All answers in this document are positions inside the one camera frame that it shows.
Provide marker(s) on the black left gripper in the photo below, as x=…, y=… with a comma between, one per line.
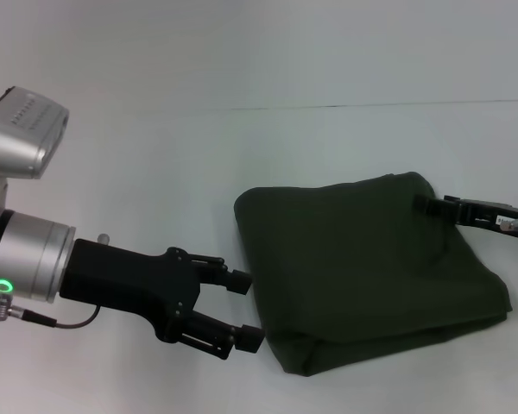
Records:
x=125, y=280

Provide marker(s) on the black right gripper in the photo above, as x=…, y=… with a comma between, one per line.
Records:
x=496, y=217

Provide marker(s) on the dark green FREE t-shirt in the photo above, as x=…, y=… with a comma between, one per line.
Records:
x=371, y=267

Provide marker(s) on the small silver connector post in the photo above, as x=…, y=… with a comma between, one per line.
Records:
x=513, y=224
x=103, y=237

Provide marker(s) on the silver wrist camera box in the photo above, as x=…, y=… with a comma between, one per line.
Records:
x=21, y=133

